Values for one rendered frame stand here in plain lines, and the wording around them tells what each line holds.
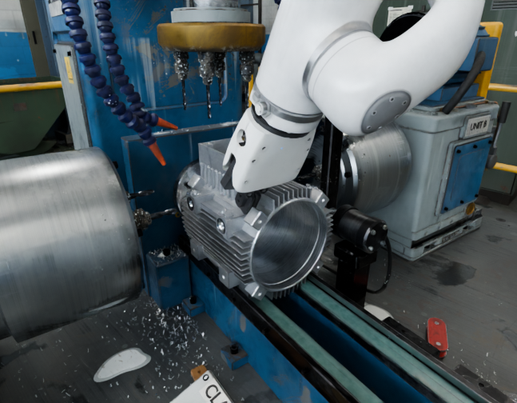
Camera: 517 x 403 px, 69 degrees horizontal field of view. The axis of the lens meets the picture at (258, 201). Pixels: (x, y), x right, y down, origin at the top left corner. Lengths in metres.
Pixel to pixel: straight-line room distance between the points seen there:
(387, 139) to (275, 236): 0.32
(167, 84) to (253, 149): 0.47
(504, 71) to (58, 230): 3.43
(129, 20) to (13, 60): 5.01
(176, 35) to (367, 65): 0.37
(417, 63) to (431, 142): 0.59
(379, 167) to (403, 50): 0.49
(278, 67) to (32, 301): 0.39
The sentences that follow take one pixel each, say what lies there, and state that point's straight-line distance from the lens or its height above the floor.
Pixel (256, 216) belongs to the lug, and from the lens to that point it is 0.52.
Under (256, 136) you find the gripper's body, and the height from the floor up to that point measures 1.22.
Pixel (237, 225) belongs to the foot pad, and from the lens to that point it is 0.55.
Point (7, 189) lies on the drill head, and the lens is 0.54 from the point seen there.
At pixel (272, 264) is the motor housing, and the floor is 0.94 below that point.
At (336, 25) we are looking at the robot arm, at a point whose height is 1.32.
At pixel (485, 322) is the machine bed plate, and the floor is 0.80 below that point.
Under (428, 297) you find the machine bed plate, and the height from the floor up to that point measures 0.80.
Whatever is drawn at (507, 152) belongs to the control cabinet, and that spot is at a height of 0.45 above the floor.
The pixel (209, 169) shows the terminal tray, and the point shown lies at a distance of 0.65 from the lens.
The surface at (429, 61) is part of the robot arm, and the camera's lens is 0.34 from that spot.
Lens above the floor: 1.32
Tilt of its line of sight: 24 degrees down
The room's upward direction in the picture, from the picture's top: straight up
